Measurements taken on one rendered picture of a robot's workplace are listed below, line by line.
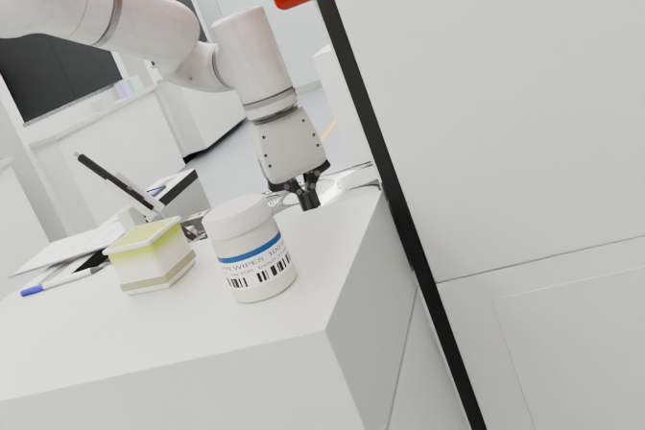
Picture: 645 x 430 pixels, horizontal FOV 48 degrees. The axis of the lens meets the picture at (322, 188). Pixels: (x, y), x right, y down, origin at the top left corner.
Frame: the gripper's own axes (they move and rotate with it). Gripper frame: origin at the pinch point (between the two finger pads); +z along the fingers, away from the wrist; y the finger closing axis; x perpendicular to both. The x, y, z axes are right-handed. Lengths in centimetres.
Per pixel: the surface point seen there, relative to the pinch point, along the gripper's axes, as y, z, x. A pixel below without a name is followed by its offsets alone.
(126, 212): 26.1, -12.2, 10.2
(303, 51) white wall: -220, 41, -797
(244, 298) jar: 17.8, -4.9, 40.0
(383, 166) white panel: -5.9, -7.2, 24.6
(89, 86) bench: 35, -19, -555
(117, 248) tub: 28.3, -10.8, 21.3
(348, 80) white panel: -5.5, -19.1, 24.4
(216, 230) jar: 17.7, -12.6, 40.1
